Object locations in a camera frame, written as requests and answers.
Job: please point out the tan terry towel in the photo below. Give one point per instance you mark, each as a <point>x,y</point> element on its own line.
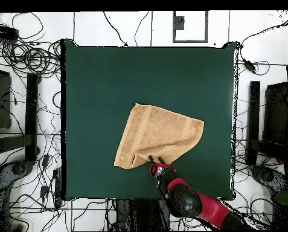
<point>158,133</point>

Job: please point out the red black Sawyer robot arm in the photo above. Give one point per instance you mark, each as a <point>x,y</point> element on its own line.
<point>213,210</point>

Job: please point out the black flat box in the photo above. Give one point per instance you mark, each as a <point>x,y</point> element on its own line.
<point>1,101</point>
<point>276,113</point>

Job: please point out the dark green table cloth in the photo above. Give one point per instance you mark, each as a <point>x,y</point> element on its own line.
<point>134,72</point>

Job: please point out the long black stand bar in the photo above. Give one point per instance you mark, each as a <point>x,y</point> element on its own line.
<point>253,116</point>
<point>32,116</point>

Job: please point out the black power adapter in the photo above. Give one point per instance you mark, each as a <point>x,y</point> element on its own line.
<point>44,191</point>
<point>45,160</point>

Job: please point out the dark office chair base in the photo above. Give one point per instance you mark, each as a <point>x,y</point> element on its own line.
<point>266,176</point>
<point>18,169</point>

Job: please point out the small grey box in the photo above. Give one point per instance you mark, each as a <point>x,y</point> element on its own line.
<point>179,23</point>

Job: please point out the short black stand bar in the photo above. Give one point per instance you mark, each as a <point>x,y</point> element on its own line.
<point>8,145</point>

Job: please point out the black power strip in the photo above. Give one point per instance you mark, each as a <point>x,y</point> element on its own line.
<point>3,32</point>

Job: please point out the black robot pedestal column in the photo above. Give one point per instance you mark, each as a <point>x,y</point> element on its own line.
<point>143,215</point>

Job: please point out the grey rectangular floor frame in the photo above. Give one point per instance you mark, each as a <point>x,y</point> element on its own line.
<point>189,41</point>

